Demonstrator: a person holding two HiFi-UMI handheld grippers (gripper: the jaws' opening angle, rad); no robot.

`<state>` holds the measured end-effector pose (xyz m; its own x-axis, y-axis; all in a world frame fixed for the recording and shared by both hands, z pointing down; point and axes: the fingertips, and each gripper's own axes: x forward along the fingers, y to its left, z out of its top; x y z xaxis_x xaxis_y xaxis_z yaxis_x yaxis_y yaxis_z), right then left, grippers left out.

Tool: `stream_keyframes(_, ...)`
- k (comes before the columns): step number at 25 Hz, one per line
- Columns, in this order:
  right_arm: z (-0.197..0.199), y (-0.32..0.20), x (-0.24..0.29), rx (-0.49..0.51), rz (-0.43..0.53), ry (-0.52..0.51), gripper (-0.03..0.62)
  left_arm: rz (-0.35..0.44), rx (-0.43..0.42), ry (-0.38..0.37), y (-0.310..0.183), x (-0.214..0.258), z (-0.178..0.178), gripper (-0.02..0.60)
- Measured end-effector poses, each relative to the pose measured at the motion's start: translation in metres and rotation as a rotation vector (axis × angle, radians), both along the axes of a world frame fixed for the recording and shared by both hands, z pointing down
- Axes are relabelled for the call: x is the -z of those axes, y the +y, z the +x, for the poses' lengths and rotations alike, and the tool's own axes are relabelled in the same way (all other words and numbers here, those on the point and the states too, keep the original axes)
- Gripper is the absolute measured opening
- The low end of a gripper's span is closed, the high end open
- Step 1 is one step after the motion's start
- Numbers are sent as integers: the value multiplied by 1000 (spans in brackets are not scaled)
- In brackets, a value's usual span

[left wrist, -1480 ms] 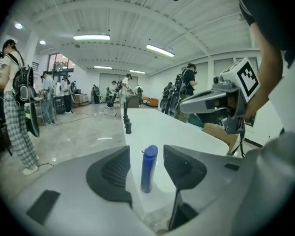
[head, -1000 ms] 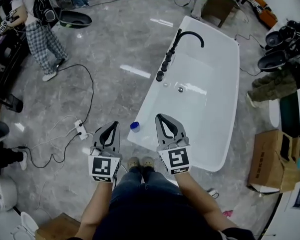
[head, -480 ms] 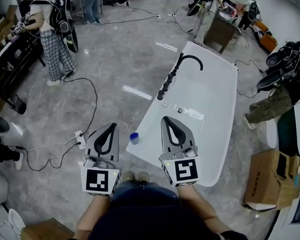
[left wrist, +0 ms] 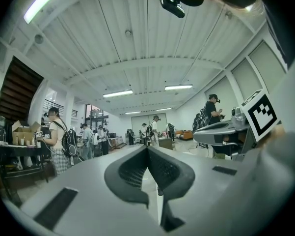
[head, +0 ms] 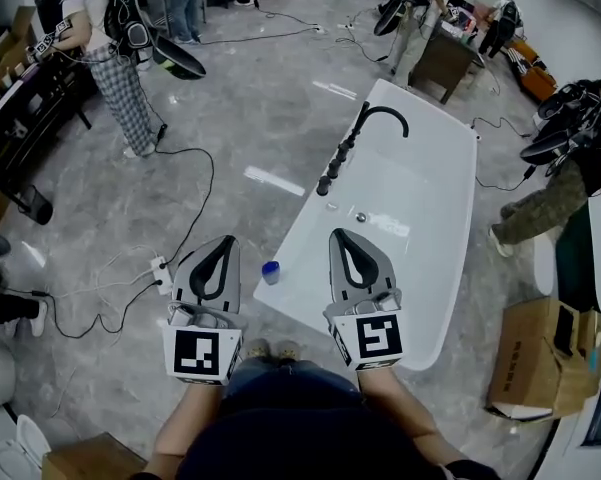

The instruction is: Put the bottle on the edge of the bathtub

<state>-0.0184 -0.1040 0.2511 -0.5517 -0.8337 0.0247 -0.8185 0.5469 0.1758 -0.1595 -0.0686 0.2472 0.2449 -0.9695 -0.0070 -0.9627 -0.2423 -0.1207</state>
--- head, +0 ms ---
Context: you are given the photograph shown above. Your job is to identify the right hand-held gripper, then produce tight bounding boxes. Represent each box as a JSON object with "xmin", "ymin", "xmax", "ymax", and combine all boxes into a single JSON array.
[{"xmin": 322, "ymin": 227, "xmax": 406, "ymax": 372}]

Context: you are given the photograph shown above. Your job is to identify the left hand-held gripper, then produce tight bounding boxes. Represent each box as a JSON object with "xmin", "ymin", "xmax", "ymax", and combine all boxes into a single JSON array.
[{"xmin": 161, "ymin": 235, "xmax": 250, "ymax": 387}]

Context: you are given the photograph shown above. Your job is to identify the small blue bottle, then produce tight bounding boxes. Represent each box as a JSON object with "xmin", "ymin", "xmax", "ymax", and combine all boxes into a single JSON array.
[{"xmin": 260, "ymin": 259, "xmax": 283, "ymax": 286}]

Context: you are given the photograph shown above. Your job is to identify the white bathtub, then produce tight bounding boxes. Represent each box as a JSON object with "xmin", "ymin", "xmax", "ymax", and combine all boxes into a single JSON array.
[{"xmin": 252, "ymin": 78, "xmax": 479, "ymax": 372}]

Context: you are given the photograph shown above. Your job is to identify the person's left forearm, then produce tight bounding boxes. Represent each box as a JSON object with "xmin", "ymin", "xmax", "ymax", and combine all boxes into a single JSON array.
[{"xmin": 152, "ymin": 378, "xmax": 231, "ymax": 475}]

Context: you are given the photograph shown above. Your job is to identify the person's right forearm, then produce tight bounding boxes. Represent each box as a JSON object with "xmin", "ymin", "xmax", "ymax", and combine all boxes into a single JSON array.
[{"xmin": 355, "ymin": 366, "xmax": 477, "ymax": 465}]

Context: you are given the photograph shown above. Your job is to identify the black curved bathtub faucet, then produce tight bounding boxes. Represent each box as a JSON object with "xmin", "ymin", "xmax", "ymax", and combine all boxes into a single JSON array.
[{"xmin": 353, "ymin": 101, "xmax": 411, "ymax": 142}]

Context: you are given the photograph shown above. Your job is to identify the white power strip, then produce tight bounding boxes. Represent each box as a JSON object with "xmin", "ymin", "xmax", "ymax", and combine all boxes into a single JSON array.
[{"xmin": 149, "ymin": 254, "xmax": 174, "ymax": 296}]

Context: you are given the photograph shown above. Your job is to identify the person's shoes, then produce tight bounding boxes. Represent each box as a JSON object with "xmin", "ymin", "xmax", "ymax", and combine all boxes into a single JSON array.
[{"xmin": 243, "ymin": 337, "xmax": 301, "ymax": 365}]

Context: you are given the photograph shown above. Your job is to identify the person's blue jeans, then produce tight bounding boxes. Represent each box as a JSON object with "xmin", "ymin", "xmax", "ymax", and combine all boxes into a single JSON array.
[{"xmin": 222, "ymin": 356, "xmax": 365, "ymax": 422}]

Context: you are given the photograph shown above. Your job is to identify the person's dark top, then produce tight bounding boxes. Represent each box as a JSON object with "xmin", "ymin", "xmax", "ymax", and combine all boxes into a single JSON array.
[{"xmin": 142, "ymin": 401, "xmax": 501, "ymax": 480}]

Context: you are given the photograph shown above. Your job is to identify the black mesh wastebasket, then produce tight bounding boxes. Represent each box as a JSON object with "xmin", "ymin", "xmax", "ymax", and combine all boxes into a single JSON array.
[{"xmin": 16, "ymin": 183, "xmax": 55, "ymax": 227}]

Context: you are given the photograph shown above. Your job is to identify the open cardboard box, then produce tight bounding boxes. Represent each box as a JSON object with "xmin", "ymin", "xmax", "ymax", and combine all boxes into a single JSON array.
[{"xmin": 485, "ymin": 295, "xmax": 601, "ymax": 423}]

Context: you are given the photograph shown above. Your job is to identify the closed cardboard box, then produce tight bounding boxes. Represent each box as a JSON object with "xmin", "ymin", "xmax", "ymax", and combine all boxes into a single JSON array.
[{"xmin": 41, "ymin": 431, "xmax": 149, "ymax": 480}]

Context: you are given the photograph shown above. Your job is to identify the brown wooden desk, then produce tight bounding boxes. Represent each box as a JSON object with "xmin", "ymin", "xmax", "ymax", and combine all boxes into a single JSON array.
[{"xmin": 410, "ymin": 20, "xmax": 487, "ymax": 106}]

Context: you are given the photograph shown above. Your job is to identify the black long desk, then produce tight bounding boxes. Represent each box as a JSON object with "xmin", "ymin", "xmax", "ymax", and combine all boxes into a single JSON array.
[{"xmin": 0, "ymin": 60, "xmax": 94, "ymax": 210}]

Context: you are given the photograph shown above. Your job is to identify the white toilet lid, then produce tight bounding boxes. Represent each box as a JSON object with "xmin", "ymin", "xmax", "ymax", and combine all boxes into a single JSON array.
[{"xmin": 0, "ymin": 413, "xmax": 52, "ymax": 480}]

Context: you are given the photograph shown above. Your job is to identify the orange bag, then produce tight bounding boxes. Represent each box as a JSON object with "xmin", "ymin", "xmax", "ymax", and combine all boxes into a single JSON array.
[{"xmin": 518, "ymin": 63, "xmax": 559, "ymax": 103}]

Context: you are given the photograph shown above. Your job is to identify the white cabinet with window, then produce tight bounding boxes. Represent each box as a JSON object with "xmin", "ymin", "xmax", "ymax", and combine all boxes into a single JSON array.
[{"xmin": 543, "ymin": 360, "xmax": 601, "ymax": 480}]

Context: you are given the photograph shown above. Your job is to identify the black floor cable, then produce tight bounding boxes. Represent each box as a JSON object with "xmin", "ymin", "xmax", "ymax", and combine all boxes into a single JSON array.
[{"xmin": 32, "ymin": 123, "xmax": 216, "ymax": 340}]

